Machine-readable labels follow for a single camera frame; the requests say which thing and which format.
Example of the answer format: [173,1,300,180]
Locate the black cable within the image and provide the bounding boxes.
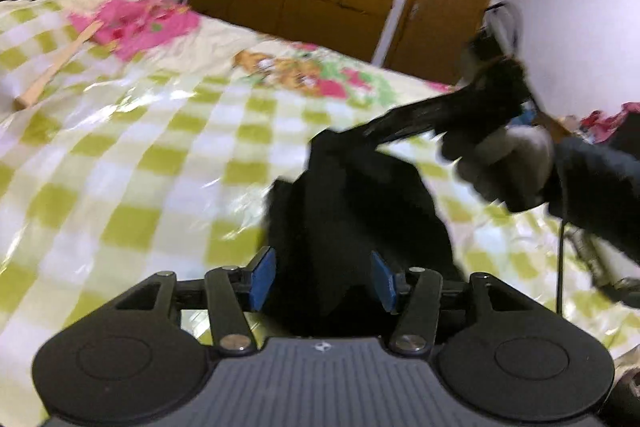
[554,216,567,315]

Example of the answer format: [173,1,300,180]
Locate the wooden door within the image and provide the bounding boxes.
[386,0,505,86]

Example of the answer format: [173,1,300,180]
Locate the person's right hand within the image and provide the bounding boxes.
[439,124,557,214]

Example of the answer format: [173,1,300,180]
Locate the red cloth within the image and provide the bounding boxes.
[579,103,640,144]

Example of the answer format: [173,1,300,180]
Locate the wooden stick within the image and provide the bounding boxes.
[12,20,105,112]

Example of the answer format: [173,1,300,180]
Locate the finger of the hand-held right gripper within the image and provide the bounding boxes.
[366,83,482,144]

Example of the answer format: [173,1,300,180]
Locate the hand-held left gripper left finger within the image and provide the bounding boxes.
[114,247,278,356]

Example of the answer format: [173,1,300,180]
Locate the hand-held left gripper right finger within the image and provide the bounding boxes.
[370,251,545,356]

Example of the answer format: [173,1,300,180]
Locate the green checkered bed blanket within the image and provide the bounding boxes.
[0,0,640,427]

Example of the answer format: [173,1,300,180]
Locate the grey metal tube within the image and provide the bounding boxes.
[570,229,640,305]

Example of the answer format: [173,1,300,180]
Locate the black pants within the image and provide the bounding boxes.
[261,128,465,339]

